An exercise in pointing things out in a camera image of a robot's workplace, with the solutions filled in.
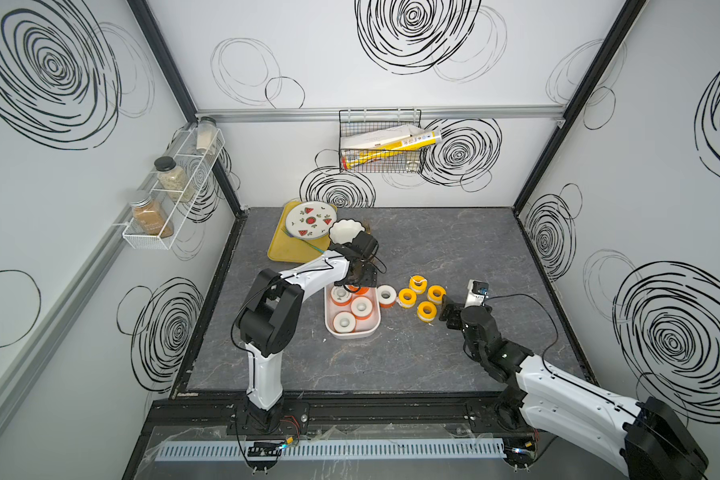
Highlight black vertical frame post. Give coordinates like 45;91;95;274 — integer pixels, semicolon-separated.
127;0;246;218
512;0;647;216

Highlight white scalloped bowl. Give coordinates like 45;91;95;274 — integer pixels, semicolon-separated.
328;219;365;245

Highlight iridescent blue-green fork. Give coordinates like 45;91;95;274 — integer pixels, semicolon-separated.
307;238;330;252

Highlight yellow plastic tray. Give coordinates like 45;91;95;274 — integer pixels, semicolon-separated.
267;200;323;264

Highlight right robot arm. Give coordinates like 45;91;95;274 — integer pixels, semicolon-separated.
440;295;709;479

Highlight black vertical frame post right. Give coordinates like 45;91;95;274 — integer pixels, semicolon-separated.
512;0;647;216

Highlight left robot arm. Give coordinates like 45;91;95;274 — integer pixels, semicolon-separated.
230;231;378;414

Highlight watermelon pattern plate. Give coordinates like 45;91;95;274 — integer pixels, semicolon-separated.
284;201;337;240

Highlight spice jar brown contents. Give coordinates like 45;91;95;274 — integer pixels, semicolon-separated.
128;190;174;238

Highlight yellow white foil box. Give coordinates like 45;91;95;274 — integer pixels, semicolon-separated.
339;124;442;170

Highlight spice jar far white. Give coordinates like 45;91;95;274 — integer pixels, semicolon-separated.
196;116;218;155

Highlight yellow tape roll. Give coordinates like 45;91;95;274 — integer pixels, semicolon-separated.
427;285;446;305
397;288;417;309

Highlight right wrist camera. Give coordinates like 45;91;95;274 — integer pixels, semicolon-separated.
465;280;490;307

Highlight white wire spice rack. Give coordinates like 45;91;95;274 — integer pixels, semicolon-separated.
122;125;225;261

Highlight white slotted cable duct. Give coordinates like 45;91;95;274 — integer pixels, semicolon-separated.
155;438;506;462

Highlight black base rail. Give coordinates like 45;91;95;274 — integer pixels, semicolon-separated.
140;391;535;438

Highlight yellow tape roll end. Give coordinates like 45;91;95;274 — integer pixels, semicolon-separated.
409;275;428;295

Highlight black vertical frame post left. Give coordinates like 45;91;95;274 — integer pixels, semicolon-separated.
127;0;246;218

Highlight silver left wall rail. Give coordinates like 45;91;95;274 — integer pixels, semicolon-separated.
0;173;157;448

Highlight white plastic storage box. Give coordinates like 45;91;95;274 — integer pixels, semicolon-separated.
323;286;381;340

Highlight silver horizontal wall rail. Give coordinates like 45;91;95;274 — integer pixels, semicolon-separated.
195;104;566;123

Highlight spice jar black lid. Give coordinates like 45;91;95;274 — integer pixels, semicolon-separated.
154;156;195;203

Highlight black wire wall basket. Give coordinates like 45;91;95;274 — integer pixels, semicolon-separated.
338;108;422;173

